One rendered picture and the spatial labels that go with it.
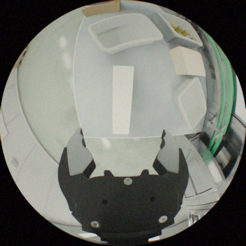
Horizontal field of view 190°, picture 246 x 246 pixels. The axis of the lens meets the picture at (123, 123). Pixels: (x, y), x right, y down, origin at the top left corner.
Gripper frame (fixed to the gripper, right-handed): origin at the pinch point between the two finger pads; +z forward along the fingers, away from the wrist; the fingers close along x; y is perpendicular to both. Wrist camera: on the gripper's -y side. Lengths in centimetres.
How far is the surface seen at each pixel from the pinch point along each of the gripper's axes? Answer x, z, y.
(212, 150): 71, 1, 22
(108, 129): -5.7, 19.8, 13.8
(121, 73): -0.5, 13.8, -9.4
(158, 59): 13.7, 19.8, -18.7
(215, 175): 55, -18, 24
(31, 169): -260, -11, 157
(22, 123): -305, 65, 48
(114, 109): -2.5, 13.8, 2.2
